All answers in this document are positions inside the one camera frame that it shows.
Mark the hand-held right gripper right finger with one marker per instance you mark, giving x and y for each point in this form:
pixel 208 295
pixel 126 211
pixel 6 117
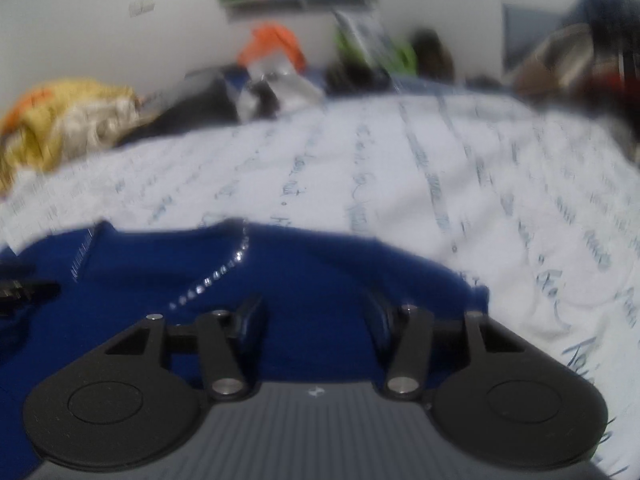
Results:
pixel 381 325

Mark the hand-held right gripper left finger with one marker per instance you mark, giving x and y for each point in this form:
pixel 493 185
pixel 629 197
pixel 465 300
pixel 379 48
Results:
pixel 249 324

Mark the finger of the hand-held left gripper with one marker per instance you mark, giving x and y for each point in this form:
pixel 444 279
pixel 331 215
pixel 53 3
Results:
pixel 25 290

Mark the blue garment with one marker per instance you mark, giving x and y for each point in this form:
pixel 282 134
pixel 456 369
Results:
pixel 300 280

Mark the white printed bed sheet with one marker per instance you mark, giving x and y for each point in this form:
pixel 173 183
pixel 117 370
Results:
pixel 400 170

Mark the yellow crumpled cloth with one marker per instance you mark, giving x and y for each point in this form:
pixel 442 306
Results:
pixel 75 115

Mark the black cloth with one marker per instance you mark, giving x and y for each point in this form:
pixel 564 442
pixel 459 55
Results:
pixel 200 95

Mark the clear plastic bag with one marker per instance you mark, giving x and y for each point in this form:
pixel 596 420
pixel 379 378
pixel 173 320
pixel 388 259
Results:
pixel 286 80

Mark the green bottle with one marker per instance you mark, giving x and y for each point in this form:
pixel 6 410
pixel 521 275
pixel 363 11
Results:
pixel 404 57

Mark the dark brown object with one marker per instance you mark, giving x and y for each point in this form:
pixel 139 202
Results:
pixel 433 52

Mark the orange bag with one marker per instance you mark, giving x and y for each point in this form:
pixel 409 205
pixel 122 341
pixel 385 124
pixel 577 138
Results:
pixel 272 42

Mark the tan cloth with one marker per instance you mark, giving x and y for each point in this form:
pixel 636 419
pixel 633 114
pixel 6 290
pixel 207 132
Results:
pixel 555 60

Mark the dark framed screen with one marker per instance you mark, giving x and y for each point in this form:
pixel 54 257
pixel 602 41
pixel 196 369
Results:
pixel 517 30

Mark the dark cloth pile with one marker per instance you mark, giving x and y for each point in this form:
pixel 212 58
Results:
pixel 617 60

